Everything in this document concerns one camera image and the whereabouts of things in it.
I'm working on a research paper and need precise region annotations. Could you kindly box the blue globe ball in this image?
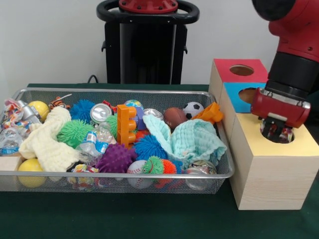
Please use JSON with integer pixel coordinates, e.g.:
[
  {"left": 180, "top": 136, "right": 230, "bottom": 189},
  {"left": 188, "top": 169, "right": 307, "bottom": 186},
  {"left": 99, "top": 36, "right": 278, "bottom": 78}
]
[{"left": 124, "top": 99, "right": 145, "bottom": 112}]

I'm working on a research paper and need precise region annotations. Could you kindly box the cream yellow cloth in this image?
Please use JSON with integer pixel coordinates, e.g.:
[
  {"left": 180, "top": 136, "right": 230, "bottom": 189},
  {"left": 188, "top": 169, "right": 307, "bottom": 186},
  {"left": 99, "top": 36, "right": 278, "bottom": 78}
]
[{"left": 18, "top": 107, "right": 82, "bottom": 173}]

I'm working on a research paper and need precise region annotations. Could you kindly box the wooden box with three holes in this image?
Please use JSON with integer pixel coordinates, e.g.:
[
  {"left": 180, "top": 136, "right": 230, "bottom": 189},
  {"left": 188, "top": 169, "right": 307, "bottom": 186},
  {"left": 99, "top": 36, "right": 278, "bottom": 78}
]
[{"left": 208, "top": 58, "right": 319, "bottom": 211}]

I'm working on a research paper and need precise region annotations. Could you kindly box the small colourful patterned cloth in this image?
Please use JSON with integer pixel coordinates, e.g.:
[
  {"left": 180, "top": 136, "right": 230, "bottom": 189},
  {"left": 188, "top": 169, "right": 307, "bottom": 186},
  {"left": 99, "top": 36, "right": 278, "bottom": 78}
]
[{"left": 67, "top": 163, "right": 100, "bottom": 191}]

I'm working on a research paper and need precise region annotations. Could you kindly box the silver mesh bin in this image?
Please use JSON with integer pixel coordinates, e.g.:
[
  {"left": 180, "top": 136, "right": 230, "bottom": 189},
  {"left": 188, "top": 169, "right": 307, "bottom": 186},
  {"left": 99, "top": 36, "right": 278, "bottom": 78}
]
[{"left": 0, "top": 87, "right": 235, "bottom": 195}]

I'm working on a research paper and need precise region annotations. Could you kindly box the long orange toy block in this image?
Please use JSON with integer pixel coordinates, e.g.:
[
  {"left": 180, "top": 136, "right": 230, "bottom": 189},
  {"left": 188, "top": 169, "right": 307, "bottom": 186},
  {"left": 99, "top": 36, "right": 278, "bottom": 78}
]
[{"left": 191, "top": 101, "right": 224, "bottom": 124}]

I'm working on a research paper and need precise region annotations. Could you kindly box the purple spiky rubber ball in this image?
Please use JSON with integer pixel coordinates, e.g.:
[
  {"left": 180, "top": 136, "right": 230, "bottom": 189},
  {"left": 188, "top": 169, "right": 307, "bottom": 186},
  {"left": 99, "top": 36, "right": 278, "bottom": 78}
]
[{"left": 95, "top": 143, "right": 138, "bottom": 174}]

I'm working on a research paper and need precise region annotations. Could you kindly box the brown toy football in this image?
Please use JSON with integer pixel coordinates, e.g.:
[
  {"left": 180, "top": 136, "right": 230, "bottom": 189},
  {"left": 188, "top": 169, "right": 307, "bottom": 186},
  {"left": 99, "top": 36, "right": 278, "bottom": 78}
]
[{"left": 163, "top": 107, "right": 189, "bottom": 130}]

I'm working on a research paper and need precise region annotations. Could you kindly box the dark green tablecloth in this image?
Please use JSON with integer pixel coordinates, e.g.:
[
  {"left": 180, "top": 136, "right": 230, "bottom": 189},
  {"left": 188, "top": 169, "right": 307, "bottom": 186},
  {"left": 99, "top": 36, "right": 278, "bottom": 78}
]
[
  {"left": 309, "top": 92, "right": 319, "bottom": 119},
  {"left": 0, "top": 83, "right": 319, "bottom": 239}
]

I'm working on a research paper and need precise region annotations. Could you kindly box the mint green cloth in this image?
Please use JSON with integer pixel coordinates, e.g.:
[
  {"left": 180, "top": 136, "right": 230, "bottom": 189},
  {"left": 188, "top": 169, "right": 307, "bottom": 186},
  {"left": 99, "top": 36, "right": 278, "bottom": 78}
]
[{"left": 142, "top": 114, "right": 228, "bottom": 166}]

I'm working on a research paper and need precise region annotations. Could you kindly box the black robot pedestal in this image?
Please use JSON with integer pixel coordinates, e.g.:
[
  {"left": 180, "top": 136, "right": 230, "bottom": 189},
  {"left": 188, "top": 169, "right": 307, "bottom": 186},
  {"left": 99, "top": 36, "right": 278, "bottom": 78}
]
[{"left": 96, "top": 0, "right": 200, "bottom": 85}]

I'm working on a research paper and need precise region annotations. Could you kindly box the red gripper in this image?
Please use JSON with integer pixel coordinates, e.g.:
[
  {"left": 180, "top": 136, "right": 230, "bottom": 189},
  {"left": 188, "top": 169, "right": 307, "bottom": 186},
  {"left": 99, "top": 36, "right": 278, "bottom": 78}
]
[{"left": 251, "top": 87, "right": 312, "bottom": 141}]

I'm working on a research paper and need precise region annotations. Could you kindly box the colourful polka dot cloth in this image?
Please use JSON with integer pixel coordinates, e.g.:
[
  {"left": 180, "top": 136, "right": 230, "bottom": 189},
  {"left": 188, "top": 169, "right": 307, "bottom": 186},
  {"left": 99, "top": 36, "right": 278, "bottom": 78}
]
[{"left": 259, "top": 119, "right": 295, "bottom": 144}]

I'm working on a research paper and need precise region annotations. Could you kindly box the blue spiky rubber ball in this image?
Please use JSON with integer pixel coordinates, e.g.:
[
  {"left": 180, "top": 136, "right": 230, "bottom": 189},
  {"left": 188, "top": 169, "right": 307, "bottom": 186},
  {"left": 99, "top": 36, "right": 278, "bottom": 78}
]
[{"left": 69, "top": 99, "right": 97, "bottom": 124}]

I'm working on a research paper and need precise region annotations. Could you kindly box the black and white soccer ball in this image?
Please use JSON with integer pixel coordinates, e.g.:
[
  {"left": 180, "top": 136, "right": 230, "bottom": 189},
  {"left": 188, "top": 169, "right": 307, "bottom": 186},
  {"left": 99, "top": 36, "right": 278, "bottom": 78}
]
[{"left": 182, "top": 101, "right": 205, "bottom": 120}]

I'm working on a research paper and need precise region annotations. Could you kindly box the yellow ball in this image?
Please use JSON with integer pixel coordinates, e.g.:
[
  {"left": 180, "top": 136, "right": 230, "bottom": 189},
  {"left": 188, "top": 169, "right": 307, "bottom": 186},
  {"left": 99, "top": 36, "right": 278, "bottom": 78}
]
[
  {"left": 27, "top": 100, "right": 50, "bottom": 122},
  {"left": 17, "top": 158, "right": 47, "bottom": 188}
]

